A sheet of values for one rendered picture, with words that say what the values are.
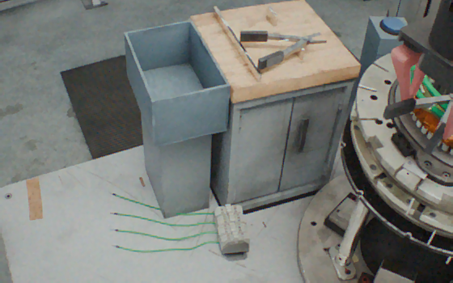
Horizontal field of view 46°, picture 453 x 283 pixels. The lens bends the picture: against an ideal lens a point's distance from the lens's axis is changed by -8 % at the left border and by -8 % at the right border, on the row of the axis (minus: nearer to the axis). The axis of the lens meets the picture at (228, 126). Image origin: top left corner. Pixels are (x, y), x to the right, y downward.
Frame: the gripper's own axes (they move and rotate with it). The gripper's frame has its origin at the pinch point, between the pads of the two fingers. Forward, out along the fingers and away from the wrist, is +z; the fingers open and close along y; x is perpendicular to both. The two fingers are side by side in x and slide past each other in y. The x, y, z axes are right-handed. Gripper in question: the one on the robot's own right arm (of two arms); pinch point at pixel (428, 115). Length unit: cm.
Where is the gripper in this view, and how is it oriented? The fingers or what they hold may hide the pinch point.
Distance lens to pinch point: 62.4
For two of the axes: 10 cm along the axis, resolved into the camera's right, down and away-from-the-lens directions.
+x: 7.8, -3.7, 5.0
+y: 6.1, 5.8, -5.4
